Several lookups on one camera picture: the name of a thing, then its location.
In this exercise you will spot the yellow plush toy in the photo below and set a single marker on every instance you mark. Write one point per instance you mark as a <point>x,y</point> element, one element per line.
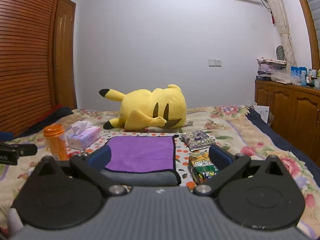
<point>140,105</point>

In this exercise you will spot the dark blue quilt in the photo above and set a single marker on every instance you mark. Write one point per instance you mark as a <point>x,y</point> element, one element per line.
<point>275,135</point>

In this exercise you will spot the purple snack packet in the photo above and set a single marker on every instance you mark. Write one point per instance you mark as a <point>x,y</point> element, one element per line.
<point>197,140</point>

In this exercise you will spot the orange plastic bottle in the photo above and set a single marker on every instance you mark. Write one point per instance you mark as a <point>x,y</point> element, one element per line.
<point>57,145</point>

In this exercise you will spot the wooden louvred wardrobe door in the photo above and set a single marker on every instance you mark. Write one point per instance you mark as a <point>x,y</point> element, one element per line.
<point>25,55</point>

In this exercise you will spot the clear plastic bag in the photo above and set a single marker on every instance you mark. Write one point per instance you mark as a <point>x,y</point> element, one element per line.
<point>282,76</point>

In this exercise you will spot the blue carton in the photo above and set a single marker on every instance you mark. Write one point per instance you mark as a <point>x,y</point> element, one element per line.
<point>298,75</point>

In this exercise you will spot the beige curtain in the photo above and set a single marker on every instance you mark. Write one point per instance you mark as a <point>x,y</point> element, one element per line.
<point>277,10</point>

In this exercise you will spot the wooden window frame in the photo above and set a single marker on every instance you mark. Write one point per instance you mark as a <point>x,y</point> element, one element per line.
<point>308,25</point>

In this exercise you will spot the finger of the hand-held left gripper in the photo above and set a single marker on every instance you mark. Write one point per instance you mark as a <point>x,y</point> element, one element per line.
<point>26,149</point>

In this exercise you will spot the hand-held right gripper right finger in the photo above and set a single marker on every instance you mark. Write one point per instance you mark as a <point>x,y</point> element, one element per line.
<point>219,158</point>

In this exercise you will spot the white paper bag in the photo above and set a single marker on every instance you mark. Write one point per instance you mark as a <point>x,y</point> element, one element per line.
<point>262,112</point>

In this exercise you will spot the wooden cabinet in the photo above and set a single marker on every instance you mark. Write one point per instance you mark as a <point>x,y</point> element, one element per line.
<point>287,110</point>

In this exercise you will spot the grey mesh fan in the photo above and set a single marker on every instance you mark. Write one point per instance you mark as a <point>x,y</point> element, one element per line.
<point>281,53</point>

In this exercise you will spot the white wall switch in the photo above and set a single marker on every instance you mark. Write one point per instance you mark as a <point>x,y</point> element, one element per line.
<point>215,62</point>

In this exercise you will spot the group of small bottles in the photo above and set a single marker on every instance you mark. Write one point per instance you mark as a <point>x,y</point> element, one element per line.
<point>313,78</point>

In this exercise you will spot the purple towel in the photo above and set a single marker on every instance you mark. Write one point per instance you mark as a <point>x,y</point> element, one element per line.
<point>150,178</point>
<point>142,152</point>

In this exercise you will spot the purple tissue box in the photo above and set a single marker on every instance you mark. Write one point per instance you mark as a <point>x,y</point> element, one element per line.
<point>85,138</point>

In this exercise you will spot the green snack packet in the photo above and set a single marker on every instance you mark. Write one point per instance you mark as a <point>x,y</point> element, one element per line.
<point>200,168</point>

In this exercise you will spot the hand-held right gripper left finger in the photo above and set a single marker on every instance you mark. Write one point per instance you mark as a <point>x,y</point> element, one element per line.
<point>100,158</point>

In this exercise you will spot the red hanging ornament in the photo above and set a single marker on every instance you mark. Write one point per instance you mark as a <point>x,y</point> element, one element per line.
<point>273,20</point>

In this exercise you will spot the dark red blue blanket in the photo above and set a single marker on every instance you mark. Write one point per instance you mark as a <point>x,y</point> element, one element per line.
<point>50,120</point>

